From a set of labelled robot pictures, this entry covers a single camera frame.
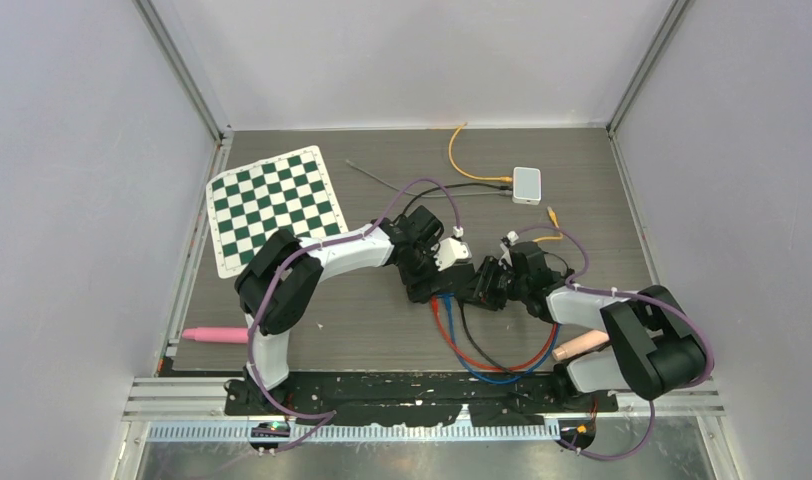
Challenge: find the black cable to router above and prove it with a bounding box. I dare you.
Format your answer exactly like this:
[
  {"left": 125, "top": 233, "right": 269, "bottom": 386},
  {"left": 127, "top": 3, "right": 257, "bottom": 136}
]
[{"left": 400, "top": 182, "right": 513, "bottom": 215}]

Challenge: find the green white chessboard mat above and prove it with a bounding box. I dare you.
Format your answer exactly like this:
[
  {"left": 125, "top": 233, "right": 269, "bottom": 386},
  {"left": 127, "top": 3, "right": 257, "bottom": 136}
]
[{"left": 205, "top": 145, "right": 348, "bottom": 279}]

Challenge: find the yellow ethernet cable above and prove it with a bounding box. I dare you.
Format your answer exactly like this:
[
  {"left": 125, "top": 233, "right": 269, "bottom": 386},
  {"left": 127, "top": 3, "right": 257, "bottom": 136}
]
[{"left": 533, "top": 206, "right": 565, "bottom": 244}]

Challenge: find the black ethernet cable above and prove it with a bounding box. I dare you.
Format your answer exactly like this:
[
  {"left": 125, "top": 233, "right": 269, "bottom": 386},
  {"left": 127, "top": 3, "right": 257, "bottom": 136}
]
[{"left": 458, "top": 301, "right": 513, "bottom": 376}]

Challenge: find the red ethernet cable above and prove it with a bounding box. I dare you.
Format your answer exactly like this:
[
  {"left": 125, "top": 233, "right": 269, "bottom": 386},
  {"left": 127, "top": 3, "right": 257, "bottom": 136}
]
[{"left": 431, "top": 296, "right": 558, "bottom": 374}]

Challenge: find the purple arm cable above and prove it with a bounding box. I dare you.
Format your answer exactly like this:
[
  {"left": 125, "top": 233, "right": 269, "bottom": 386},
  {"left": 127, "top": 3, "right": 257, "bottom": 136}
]
[
  {"left": 515, "top": 225, "right": 715, "bottom": 464},
  {"left": 245, "top": 177, "right": 465, "bottom": 454}
]

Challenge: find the yellow cable to router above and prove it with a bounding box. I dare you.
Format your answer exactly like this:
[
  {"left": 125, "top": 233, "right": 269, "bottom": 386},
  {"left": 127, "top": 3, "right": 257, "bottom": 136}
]
[{"left": 448, "top": 121, "right": 515, "bottom": 183}]

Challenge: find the slotted cable duct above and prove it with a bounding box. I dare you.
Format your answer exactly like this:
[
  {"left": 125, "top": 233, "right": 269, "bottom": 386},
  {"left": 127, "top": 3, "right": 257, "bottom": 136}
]
[{"left": 146, "top": 419, "right": 560, "bottom": 443}]

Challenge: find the grey thin cable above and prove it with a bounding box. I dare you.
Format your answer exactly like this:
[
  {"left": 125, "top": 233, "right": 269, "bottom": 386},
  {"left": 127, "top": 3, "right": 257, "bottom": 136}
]
[{"left": 344, "top": 158, "right": 513, "bottom": 199}]

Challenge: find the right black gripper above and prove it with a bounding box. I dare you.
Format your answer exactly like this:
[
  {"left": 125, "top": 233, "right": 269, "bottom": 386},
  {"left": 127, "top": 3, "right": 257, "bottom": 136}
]
[{"left": 455, "top": 256, "right": 529, "bottom": 312}]

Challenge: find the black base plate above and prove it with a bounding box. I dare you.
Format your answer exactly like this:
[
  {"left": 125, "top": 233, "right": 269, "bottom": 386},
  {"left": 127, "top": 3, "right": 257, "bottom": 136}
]
[{"left": 224, "top": 372, "right": 618, "bottom": 427}]

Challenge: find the blue ethernet cable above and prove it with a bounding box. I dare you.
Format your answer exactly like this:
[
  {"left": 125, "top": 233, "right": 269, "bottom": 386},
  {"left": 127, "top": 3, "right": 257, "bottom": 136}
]
[{"left": 442, "top": 296, "right": 564, "bottom": 386}]

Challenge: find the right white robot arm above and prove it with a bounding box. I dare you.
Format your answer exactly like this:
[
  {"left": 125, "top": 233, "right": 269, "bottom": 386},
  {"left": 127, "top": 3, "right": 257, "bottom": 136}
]
[{"left": 456, "top": 239, "right": 709, "bottom": 411}]

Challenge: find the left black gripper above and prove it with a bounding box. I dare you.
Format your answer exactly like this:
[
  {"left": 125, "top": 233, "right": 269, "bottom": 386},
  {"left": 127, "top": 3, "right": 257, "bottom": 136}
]
[{"left": 399, "top": 238, "right": 453, "bottom": 304}]

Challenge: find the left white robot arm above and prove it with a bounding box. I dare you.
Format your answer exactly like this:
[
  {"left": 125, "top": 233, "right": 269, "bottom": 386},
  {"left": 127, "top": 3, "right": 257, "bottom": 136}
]
[{"left": 234, "top": 207, "right": 476, "bottom": 414}]

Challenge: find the beige cylinder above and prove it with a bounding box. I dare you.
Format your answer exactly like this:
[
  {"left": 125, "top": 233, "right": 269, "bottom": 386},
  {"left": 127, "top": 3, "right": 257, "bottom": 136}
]
[{"left": 552, "top": 330, "right": 609, "bottom": 361}]

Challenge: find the black network switch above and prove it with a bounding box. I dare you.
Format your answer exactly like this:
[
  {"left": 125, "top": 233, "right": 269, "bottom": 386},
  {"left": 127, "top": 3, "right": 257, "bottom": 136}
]
[{"left": 409, "top": 264, "right": 479, "bottom": 305}]

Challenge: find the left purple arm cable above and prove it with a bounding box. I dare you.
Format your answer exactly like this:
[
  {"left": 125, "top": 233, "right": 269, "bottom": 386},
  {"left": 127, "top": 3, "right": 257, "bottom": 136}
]
[{"left": 245, "top": 177, "right": 465, "bottom": 454}]

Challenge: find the pink cylinder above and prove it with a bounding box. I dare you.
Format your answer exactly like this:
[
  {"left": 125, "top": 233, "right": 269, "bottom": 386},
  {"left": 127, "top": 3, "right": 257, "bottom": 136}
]
[{"left": 181, "top": 327, "right": 248, "bottom": 345}]

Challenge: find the white router box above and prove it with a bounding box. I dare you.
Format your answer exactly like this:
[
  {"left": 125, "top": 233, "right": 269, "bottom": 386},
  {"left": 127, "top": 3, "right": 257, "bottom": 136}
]
[{"left": 512, "top": 167, "right": 542, "bottom": 205}]

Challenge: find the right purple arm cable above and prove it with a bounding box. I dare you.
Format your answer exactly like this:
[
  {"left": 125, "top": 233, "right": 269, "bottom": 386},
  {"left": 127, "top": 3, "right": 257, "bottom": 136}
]
[{"left": 515, "top": 225, "right": 715, "bottom": 464}]

